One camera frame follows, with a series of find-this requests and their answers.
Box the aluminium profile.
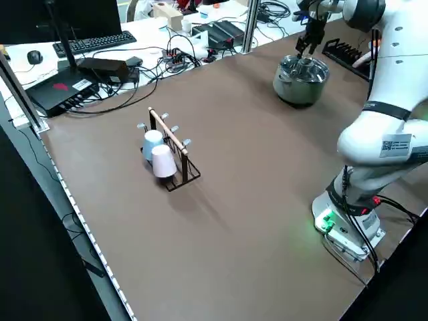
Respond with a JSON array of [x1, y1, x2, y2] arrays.
[[0, 51, 51, 133]]

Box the aluminium post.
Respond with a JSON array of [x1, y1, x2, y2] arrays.
[[241, 0, 260, 54]]

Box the cardboard box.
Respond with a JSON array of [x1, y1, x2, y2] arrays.
[[152, 1, 185, 29]]

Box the glass pot lid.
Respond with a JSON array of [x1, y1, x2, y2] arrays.
[[279, 54, 329, 83]]

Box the black monitor stand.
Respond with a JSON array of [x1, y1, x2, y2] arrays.
[[45, 0, 81, 73]]

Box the black monitor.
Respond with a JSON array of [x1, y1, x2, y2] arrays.
[[0, 0, 123, 46]]

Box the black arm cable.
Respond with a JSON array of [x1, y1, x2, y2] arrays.
[[367, 28, 382, 104]]

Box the white plate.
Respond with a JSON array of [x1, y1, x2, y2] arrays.
[[354, 53, 372, 70]]

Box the black wire cup rack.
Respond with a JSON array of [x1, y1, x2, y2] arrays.
[[136, 106, 201, 193]]

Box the stainless steel pot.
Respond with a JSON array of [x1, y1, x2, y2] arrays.
[[272, 55, 330, 107]]

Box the black box with red logo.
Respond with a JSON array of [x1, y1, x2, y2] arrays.
[[25, 68, 101, 118]]

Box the pale pink cup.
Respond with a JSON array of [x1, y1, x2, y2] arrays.
[[150, 144, 177, 179]]

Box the black power supply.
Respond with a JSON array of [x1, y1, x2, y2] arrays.
[[192, 19, 247, 47]]

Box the light blue cup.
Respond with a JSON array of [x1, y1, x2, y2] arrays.
[[142, 130, 165, 165]]

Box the black computer mouse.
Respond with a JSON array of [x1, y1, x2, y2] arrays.
[[26, 49, 43, 66]]

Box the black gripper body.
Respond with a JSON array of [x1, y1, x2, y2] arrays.
[[304, 17, 326, 43]]

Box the black keyboard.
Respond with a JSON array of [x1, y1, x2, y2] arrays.
[[52, 30, 138, 56]]

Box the grey usb hub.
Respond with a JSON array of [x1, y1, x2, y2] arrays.
[[162, 48, 188, 71]]

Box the black dish rack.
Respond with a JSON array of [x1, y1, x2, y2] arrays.
[[321, 38, 372, 81]]

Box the dark brown box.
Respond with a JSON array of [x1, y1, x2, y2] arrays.
[[77, 57, 131, 84]]

